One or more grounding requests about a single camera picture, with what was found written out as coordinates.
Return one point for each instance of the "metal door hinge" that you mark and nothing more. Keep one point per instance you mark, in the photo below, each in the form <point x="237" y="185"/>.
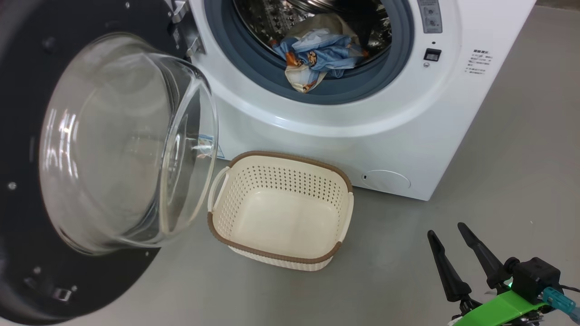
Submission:
<point x="192" y="45"/>

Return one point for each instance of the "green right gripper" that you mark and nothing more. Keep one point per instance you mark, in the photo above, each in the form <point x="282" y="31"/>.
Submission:
<point x="503" y="312"/>

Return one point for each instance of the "black door lock latch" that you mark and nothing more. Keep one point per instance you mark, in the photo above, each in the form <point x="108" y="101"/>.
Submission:
<point x="432" y="55"/>

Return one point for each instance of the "round filter cover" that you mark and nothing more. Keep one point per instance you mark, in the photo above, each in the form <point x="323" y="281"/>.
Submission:
<point x="387" y="180"/>

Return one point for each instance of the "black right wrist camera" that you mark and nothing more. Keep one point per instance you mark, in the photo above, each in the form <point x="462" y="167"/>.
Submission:
<point x="534" y="278"/>

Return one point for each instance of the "white washing machine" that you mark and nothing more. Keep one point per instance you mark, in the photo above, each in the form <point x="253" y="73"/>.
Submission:
<point x="408" y="136"/>

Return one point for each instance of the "blue white energy label sticker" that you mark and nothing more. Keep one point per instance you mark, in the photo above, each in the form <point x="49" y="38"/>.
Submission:
<point x="219" y="151"/>

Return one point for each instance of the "white blue orange patterned garment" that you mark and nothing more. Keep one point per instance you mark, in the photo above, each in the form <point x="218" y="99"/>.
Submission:
<point x="301" y="81"/>

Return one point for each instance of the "cream perforated laundry basket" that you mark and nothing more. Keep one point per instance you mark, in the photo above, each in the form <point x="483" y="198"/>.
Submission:
<point x="281" y="222"/>

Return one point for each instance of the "dark round washing machine door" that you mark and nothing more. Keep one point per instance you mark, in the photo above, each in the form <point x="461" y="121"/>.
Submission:
<point x="27" y="136"/>

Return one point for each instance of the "light blue garment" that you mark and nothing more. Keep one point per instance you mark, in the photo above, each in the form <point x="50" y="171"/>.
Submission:
<point x="326" y="50"/>

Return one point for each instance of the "grey rubber door gasket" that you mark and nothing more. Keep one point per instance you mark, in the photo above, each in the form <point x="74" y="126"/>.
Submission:
<point x="253" y="68"/>

